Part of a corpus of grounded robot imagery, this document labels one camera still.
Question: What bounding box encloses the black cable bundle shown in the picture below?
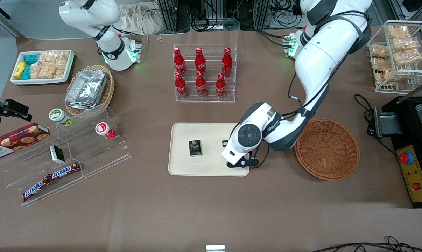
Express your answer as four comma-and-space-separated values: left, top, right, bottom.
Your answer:
312, 236, 422, 252

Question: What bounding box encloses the light oval wicker basket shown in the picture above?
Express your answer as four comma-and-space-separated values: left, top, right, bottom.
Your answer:
65, 65, 115, 116

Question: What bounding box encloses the black power cable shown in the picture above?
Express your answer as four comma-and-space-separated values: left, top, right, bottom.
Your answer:
354, 94, 397, 156

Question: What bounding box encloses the clear rice cracker bag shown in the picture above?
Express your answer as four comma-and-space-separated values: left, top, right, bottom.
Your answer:
40, 51, 70, 78
29, 60, 54, 79

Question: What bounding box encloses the red Walkers shortbread cookie box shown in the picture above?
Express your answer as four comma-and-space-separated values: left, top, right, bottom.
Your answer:
0, 122, 50, 161

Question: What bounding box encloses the clear fried snack bag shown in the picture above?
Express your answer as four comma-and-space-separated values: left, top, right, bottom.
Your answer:
393, 49, 422, 67
371, 45, 391, 58
374, 70, 398, 86
391, 37, 421, 51
371, 58, 393, 71
388, 24, 410, 39

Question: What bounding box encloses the white wire basket rack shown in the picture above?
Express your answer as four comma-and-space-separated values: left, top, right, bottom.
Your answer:
367, 20, 422, 94

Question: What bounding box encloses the clear acrylic stepped display stand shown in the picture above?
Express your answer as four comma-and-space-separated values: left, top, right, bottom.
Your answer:
0, 103, 133, 207

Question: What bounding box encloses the cream plastic serving tray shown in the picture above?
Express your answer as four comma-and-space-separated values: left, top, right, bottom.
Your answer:
168, 122, 250, 177

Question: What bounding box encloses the clear acrylic bottle rack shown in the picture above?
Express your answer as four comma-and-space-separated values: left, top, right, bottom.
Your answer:
174, 44, 238, 103

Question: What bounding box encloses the white plastic snack crate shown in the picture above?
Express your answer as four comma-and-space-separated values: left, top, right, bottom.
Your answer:
10, 50, 75, 85

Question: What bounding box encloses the stack of foil trays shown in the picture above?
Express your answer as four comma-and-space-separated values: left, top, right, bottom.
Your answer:
65, 69, 108, 111

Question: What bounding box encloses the brown round wicker basket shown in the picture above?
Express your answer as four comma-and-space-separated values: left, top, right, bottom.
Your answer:
294, 119, 360, 181

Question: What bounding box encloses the green-lidded sunflower cup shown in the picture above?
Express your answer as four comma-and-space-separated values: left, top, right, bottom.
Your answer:
49, 108, 74, 126

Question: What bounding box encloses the red-lidded white cup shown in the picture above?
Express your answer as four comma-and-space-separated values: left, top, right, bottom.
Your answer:
95, 122, 116, 140

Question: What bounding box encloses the black box with gold print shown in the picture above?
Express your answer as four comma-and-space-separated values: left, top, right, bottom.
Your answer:
189, 140, 202, 157

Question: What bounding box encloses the white cloth bag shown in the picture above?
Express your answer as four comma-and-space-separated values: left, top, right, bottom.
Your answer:
118, 2, 162, 35

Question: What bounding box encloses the aluminium profile frame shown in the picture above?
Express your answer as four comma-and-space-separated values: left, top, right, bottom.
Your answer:
157, 0, 190, 34

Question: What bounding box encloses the Snickers chocolate bar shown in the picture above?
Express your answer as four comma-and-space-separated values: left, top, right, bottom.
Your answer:
51, 163, 81, 180
23, 175, 52, 202

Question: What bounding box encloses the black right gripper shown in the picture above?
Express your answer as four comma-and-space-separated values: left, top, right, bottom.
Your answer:
0, 99, 33, 125

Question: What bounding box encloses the yellow snack pack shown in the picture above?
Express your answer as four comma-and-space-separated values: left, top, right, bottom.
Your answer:
13, 60, 28, 79

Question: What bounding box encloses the black yellow machine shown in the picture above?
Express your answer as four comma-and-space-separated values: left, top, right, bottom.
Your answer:
374, 77, 422, 209

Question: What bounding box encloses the small black white-sided snack box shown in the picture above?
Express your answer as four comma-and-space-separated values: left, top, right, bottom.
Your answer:
49, 145, 65, 165

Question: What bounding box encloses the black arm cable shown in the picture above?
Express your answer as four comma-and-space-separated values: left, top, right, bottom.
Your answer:
287, 52, 337, 118

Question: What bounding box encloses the red Coca-Cola bottle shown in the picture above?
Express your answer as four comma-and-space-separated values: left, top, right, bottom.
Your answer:
196, 71, 208, 97
175, 72, 189, 98
195, 47, 207, 76
221, 47, 233, 78
216, 73, 227, 99
174, 48, 187, 77

